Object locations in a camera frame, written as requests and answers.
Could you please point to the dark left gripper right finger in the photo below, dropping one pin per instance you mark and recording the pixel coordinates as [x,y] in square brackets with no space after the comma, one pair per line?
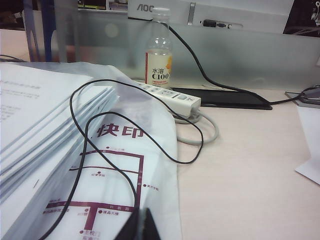
[150,227]

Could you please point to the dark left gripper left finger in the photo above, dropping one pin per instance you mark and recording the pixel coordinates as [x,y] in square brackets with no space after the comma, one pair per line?
[132,227]

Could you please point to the translucent bag with red print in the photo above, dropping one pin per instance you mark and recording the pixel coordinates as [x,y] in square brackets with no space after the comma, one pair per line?
[155,175]

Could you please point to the white power strip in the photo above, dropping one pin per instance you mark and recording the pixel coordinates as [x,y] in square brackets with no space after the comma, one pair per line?
[180,98]

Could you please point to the white printed paper stack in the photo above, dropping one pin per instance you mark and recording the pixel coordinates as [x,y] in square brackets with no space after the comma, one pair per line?
[37,120]

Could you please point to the black flat tablet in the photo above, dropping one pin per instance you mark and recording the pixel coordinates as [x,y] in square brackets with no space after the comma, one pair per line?
[225,98]

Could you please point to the clear drink bottle yellow label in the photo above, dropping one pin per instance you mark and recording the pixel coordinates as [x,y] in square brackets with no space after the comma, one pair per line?
[158,75]

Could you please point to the white paper sheet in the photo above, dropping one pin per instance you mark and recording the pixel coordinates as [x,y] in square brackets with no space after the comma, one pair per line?
[310,140]

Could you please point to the frosted glass desk partition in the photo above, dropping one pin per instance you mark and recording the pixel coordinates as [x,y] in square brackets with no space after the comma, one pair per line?
[250,57]

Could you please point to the grey stapler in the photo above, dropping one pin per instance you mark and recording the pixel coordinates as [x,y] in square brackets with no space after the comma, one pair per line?
[312,92]

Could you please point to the white monitor back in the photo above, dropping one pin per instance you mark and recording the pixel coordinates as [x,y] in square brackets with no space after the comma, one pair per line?
[175,10]

